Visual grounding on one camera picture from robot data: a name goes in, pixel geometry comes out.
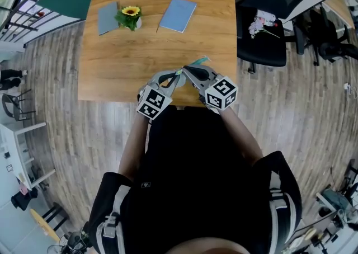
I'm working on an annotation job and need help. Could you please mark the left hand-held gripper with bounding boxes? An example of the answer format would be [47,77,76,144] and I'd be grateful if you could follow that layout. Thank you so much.
[135,69,187,121]

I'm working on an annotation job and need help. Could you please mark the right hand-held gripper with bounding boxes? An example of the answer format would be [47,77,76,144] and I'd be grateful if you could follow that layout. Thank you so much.
[181,64,239,115]

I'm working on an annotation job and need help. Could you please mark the mint green pouch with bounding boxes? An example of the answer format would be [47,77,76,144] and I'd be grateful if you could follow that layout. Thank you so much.
[173,55,213,88]

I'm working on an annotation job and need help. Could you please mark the person's left forearm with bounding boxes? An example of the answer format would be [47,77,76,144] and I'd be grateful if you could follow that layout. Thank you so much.
[117,114,149,180]

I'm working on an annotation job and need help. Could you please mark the person's right forearm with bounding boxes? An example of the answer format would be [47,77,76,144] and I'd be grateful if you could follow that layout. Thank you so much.
[220,106,263,166]

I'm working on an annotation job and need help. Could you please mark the blue notebook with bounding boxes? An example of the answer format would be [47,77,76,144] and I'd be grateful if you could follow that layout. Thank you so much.
[156,0,197,34]

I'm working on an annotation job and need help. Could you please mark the black office chair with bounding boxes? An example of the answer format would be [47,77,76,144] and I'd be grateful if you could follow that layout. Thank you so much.
[236,0,315,73]
[293,6,358,66]

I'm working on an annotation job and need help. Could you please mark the potted sunflower plant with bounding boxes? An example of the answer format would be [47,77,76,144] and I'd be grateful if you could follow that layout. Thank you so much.
[114,5,143,32]

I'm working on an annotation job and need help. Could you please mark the purple artificial flowers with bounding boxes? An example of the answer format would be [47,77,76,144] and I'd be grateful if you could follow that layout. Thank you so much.
[248,19,280,40]

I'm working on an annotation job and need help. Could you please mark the grey notebook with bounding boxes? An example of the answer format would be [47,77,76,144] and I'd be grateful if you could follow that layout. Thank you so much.
[97,1,120,36]

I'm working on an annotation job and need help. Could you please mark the white red plastic bottle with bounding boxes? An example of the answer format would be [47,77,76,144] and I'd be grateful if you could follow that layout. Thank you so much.
[256,9,279,27]

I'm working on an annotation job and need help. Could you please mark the person's black clothing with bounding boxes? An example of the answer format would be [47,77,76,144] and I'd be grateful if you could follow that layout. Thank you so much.
[88,106,303,254]

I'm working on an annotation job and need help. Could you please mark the black metal chair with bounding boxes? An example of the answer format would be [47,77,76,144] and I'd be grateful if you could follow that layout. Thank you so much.
[2,89,37,121]

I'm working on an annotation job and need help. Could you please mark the person's head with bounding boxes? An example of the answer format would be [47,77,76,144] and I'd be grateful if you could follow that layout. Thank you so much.
[164,237,251,254]

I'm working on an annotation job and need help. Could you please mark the white desk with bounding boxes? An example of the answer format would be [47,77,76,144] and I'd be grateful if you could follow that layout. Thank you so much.
[0,121,56,191]

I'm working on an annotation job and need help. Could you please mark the black bag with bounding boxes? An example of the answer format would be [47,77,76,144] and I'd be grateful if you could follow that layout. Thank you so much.
[11,187,39,211]

